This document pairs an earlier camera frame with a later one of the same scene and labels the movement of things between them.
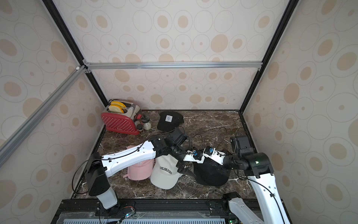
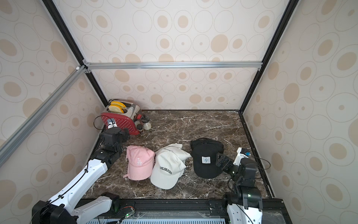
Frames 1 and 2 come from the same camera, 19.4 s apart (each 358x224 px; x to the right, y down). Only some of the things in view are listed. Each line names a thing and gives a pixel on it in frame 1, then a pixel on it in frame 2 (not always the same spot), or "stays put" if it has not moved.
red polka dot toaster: [120, 116] stays put
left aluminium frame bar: [9, 146] stays put
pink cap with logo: [141, 171] stays put
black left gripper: [183, 168] to [125, 134]
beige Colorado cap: [165, 174] stays put
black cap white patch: [168, 121] to [204, 151]
